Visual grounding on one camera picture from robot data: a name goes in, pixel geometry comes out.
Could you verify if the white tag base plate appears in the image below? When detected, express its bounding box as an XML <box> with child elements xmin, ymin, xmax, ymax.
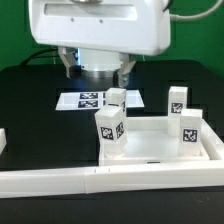
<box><xmin>56</xmin><ymin>90</ymin><xmax>144</xmax><ymax>111</ymax></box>

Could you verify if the white square tabletop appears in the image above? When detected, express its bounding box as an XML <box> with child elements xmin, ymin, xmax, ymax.
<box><xmin>99</xmin><ymin>116</ymin><xmax>211</xmax><ymax>166</ymax></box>

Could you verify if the white obstacle front wall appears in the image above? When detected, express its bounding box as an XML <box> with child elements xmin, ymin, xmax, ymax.
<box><xmin>0</xmin><ymin>161</ymin><xmax>224</xmax><ymax>198</ymax></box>

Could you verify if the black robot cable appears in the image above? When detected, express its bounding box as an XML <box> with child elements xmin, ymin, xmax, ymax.
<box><xmin>19</xmin><ymin>48</ymin><xmax>61</xmax><ymax>66</ymax></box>

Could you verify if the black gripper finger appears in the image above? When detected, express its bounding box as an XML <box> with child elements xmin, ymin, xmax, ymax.
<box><xmin>113</xmin><ymin>53</ymin><xmax>136</xmax><ymax>88</ymax></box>
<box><xmin>58</xmin><ymin>46</ymin><xmax>76</xmax><ymax>78</ymax></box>

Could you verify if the white obstacle left wall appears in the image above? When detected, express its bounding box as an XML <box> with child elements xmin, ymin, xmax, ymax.
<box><xmin>0</xmin><ymin>128</ymin><xmax>7</xmax><ymax>155</ymax></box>

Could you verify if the white obstacle right wall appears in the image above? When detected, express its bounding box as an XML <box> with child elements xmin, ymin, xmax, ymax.
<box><xmin>201</xmin><ymin>120</ymin><xmax>224</xmax><ymax>161</ymax></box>

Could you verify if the white obstacle wall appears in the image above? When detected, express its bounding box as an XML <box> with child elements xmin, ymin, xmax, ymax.
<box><xmin>0</xmin><ymin>128</ymin><xmax>7</xmax><ymax>155</ymax></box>
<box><xmin>201</xmin><ymin>120</ymin><xmax>224</xmax><ymax>161</ymax></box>
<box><xmin>0</xmin><ymin>161</ymin><xmax>224</xmax><ymax>198</ymax></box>

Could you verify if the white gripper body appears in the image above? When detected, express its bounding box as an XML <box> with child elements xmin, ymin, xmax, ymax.
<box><xmin>28</xmin><ymin>0</ymin><xmax>171</xmax><ymax>56</ymax></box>

